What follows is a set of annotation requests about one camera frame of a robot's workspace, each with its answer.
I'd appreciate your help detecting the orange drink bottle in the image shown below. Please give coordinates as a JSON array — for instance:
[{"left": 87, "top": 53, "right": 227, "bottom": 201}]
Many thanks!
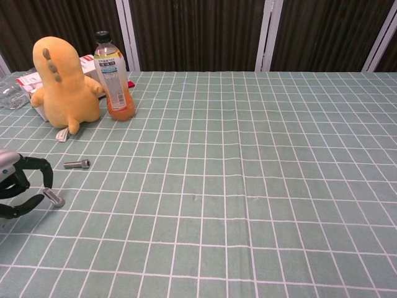
[{"left": 93, "top": 30, "right": 137, "bottom": 123}]

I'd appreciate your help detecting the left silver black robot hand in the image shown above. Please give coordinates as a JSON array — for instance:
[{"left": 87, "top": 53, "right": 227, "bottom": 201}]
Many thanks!
[{"left": 0, "top": 148, "right": 55, "bottom": 220}]

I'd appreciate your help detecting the clear plastic water bottle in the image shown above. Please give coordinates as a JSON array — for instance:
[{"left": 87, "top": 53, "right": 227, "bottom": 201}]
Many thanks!
[{"left": 0, "top": 81, "right": 31, "bottom": 111}]

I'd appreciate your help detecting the yellow plush toy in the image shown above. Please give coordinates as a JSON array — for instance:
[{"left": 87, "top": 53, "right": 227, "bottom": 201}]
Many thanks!
[{"left": 29, "top": 35, "right": 105, "bottom": 143}]

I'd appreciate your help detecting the metal bolt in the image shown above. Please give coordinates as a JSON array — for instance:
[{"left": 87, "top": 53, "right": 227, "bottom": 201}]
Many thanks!
[
  {"left": 42, "top": 187, "right": 66, "bottom": 208},
  {"left": 63, "top": 158, "right": 92, "bottom": 170}
]

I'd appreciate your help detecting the white and pink box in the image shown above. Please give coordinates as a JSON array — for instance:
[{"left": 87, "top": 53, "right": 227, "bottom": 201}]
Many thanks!
[{"left": 16, "top": 72, "right": 49, "bottom": 121}]

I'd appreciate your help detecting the dark folding screen panel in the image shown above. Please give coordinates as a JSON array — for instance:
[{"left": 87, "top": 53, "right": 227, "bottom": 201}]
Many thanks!
[
  {"left": 363, "top": 12, "right": 397, "bottom": 73},
  {"left": 0, "top": 0, "right": 141, "bottom": 75},
  {"left": 123, "top": 0, "right": 282, "bottom": 73},
  {"left": 256, "top": 0, "right": 396, "bottom": 73}
]

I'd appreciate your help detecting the green checked tablecloth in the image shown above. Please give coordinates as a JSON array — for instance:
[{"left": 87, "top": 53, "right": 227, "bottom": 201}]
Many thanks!
[{"left": 0, "top": 71, "right": 397, "bottom": 298}]

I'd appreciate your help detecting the white box with red label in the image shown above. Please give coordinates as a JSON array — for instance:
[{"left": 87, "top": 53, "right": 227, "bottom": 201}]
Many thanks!
[{"left": 78, "top": 54, "right": 100, "bottom": 79}]

